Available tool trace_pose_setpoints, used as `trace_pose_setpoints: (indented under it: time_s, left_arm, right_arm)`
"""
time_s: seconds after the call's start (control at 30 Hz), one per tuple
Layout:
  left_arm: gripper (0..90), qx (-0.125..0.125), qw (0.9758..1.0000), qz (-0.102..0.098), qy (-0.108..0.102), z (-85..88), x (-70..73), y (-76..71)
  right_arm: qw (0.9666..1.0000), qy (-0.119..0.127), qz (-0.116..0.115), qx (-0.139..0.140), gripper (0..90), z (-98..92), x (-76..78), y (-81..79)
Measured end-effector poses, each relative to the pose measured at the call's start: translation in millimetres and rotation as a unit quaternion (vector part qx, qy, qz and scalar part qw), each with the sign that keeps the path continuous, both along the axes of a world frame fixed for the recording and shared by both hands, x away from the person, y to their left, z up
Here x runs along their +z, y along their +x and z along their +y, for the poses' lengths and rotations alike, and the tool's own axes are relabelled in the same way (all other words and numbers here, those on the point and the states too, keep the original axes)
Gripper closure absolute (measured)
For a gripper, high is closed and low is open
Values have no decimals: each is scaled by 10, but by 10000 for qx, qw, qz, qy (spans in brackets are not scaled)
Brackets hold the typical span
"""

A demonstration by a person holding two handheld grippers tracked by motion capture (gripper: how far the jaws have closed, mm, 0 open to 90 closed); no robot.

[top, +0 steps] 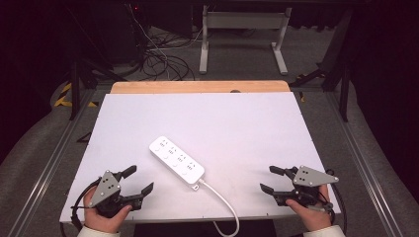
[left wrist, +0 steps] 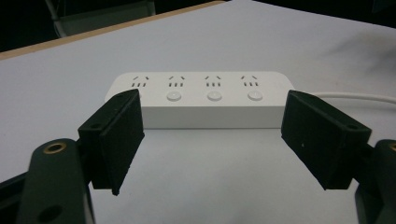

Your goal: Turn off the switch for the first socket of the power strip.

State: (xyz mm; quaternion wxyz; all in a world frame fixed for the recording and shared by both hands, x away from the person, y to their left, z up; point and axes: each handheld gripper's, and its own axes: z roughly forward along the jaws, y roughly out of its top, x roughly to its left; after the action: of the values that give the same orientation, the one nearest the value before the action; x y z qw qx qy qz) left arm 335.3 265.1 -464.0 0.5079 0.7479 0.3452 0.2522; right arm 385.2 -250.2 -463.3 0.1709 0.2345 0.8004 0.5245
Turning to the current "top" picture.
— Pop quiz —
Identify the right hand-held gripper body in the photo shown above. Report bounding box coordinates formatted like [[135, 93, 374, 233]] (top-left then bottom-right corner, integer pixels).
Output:
[[273, 165, 340, 208]]

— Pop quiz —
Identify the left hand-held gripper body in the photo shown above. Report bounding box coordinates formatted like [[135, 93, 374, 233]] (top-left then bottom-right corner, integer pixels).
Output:
[[88, 169, 144, 219]]

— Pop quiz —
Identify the white power strip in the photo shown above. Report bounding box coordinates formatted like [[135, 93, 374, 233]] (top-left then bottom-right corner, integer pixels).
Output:
[[148, 135, 206, 193]]

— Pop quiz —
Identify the person's left hand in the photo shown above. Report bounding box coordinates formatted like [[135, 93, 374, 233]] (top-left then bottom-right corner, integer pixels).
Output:
[[83, 187, 134, 234]]

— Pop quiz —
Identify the person's right hand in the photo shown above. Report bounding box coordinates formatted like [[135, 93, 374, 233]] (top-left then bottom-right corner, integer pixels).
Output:
[[285, 183, 333, 232]]

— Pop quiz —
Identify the black tripod stand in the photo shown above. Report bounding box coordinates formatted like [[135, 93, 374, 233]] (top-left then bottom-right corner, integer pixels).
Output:
[[66, 58, 128, 121]]

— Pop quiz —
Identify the yellow black hazard tape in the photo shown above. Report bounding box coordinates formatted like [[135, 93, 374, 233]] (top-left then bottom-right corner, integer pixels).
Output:
[[53, 82, 100, 109]]

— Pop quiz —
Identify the black metal stand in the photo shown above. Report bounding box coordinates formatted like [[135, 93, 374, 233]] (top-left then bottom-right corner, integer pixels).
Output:
[[289, 9, 354, 123]]

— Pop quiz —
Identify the black equipment box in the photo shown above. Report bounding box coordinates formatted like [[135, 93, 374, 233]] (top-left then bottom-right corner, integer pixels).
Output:
[[107, 2, 150, 64]]

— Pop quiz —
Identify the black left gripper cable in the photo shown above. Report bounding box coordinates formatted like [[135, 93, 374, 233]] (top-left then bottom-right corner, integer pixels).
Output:
[[70, 177, 102, 232]]

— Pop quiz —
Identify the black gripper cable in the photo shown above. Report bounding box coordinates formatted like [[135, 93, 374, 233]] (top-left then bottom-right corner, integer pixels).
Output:
[[70, 177, 102, 232], [324, 168, 349, 235]]

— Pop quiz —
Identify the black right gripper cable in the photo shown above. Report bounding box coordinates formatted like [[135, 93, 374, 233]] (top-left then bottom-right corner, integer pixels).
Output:
[[324, 168, 349, 235]]

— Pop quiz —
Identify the white power strip cable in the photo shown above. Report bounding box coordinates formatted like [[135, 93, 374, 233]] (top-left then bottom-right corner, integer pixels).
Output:
[[198, 178, 241, 237]]

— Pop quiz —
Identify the aluminium floor rail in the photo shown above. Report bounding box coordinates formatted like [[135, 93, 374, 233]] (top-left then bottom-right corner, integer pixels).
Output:
[[324, 92, 405, 237], [7, 88, 97, 237]]

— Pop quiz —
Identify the tangle of black floor cables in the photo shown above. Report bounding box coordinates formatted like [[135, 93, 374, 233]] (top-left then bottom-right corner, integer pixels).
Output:
[[140, 29, 196, 82]]

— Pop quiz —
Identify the thin white floor cable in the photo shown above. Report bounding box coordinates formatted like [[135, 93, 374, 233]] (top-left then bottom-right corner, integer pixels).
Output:
[[127, 3, 205, 81]]

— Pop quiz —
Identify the white metal desk frame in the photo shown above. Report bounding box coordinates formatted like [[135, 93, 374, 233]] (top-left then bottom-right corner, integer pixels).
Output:
[[199, 4, 293, 76]]

